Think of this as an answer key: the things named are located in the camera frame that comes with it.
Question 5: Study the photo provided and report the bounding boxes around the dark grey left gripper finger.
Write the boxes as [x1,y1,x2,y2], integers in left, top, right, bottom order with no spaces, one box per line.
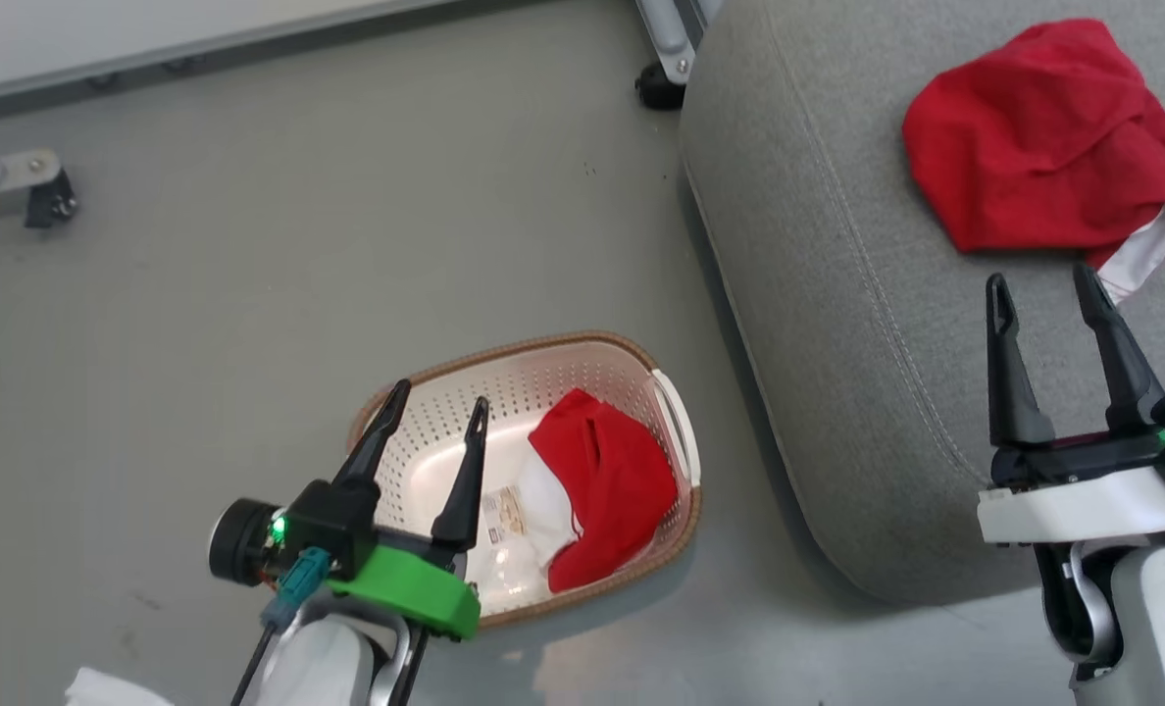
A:
[431,396,491,553]
[332,379,413,493]

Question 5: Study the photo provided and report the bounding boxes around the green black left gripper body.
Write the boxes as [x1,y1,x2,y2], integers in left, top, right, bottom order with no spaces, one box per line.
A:
[269,479,483,643]

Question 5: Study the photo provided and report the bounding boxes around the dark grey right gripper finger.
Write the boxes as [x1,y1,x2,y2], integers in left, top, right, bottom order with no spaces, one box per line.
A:
[984,273,1057,452]
[1072,261,1165,434]

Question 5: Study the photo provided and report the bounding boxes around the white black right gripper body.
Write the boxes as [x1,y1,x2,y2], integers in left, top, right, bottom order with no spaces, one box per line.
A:
[978,428,1165,546]

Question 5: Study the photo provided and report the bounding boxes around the red white garment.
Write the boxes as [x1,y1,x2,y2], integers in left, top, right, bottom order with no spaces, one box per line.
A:
[902,18,1165,305]
[519,388,680,594]

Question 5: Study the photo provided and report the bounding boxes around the cream perforated laundry basket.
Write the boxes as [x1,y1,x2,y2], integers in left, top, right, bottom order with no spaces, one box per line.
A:
[347,330,703,629]

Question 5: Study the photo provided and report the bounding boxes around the grey upholstered cushion seat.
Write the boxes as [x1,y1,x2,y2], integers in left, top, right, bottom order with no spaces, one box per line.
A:
[679,0,1165,604]

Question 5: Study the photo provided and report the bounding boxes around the black caster wheel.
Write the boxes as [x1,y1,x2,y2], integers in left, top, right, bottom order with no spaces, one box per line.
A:
[24,169,80,229]
[634,64,686,111]

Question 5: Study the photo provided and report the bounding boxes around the teal cable connector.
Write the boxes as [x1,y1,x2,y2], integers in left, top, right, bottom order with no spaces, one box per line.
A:
[259,547,333,629]

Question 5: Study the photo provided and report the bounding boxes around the thin black cable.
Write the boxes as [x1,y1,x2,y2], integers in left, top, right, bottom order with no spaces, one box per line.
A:
[229,623,279,706]

